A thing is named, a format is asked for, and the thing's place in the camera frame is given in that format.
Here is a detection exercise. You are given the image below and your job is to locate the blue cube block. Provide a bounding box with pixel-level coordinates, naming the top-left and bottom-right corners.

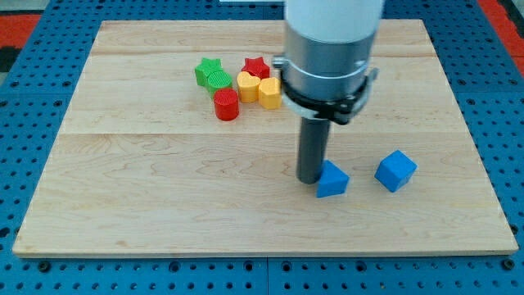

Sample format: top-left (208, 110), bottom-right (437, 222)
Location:
top-left (374, 150), bottom-right (418, 193)

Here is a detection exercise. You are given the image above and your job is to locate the green star block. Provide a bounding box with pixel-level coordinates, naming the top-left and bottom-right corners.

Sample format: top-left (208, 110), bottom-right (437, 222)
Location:
top-left (194, 57), bottom-right (223, 86)

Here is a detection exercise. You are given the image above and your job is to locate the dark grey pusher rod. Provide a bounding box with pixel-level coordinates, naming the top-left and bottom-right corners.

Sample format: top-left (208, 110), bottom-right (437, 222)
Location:
top-left (296, 118), bottom-right (331, 184)

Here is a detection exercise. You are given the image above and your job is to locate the yellow hexagon block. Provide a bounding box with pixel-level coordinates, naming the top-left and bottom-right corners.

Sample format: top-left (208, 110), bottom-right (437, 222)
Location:
top-left (259, 77), bottom-right (282, 110)

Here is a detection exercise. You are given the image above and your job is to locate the light wooden board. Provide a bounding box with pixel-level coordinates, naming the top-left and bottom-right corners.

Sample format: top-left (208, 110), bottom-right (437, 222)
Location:
top-left (13, 20), bottom-right (518, 258)

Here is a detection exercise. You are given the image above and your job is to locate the blue triangular block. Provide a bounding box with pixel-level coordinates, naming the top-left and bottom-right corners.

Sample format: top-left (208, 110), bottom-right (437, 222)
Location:
top-left (316, 160), bottom-right (350, 198)

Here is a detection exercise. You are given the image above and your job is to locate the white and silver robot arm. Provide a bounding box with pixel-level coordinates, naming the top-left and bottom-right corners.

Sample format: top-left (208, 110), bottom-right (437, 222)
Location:
top-left (273, 0), bottom-right (385, 125)

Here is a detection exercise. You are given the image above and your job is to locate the red cylinder block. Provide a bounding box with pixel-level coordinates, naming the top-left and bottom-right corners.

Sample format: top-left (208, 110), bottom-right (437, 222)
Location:
top-left (213, 88), bottom-right (239, 121)

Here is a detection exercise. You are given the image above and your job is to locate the green cylinder block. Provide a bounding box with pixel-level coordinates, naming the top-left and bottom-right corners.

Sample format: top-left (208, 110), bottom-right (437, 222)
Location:
top-left (206, 70), bottom-right (233, 97)

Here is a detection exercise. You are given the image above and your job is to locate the red star block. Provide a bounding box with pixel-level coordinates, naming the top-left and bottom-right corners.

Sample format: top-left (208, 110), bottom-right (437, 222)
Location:
top-left (242, 57), bottom-right (270, 79)

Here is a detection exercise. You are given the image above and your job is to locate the yellow heart block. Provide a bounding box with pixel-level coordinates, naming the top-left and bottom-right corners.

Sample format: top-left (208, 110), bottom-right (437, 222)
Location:
top-left (237, 71), bottom-right (261, 103)

